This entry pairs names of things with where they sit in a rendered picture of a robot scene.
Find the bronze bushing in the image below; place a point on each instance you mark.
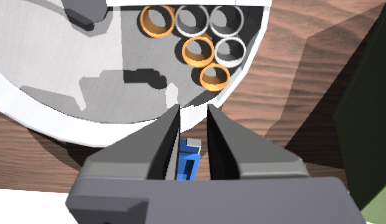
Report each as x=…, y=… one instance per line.
x=198, y=60
x=152, y=29
x=214, y=83

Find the grey round turntable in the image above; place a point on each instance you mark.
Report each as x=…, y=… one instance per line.
x=85, y=71

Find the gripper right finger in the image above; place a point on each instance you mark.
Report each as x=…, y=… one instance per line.
x=237, y=153

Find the grey steel bushing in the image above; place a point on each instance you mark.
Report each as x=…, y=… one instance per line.
x=230, y=30
x=189, y=31
x=229, y=60

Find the blue open crate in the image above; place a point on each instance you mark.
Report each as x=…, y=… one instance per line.
x=187, y=168

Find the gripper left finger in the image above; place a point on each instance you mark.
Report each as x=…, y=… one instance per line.
x=151, y=151

